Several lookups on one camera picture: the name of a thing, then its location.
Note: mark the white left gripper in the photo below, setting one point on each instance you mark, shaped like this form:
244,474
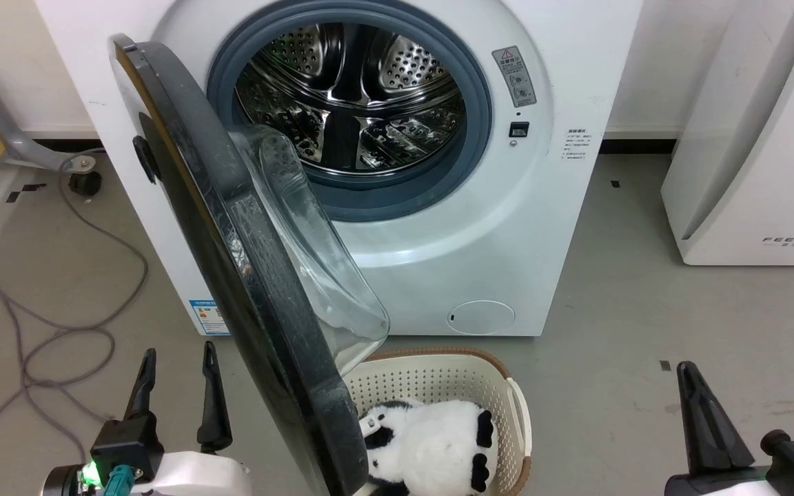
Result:
190,479

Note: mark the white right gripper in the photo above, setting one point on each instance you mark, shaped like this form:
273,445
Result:
721,484

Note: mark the black round washer door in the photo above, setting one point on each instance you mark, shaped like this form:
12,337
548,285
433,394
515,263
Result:
231,262

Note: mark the white front-load washing machine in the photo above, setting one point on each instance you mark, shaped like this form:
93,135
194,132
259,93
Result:
548,227

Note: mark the grey rubber door gasket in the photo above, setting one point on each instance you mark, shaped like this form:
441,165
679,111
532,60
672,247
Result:
404,196

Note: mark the blue energy label sticker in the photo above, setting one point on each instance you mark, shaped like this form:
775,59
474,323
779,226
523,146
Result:
209,318

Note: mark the black caster wheel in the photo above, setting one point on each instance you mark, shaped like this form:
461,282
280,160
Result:
85,183

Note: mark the panda plush toy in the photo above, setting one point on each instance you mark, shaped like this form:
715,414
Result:
431,441

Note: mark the cream perforated laundry basket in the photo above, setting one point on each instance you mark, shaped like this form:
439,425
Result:
431,379

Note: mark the white air purifier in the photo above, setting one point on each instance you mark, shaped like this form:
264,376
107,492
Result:
755,172

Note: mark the round drain filter cover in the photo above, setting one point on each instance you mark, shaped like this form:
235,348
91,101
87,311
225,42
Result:
481,318

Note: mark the grey metal chair leg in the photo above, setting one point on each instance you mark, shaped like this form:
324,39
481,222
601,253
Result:
14,141

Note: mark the steel washer drum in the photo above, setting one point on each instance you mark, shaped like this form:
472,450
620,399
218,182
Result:
369,103

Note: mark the grey warning sticker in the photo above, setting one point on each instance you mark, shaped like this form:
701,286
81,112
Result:
515,77

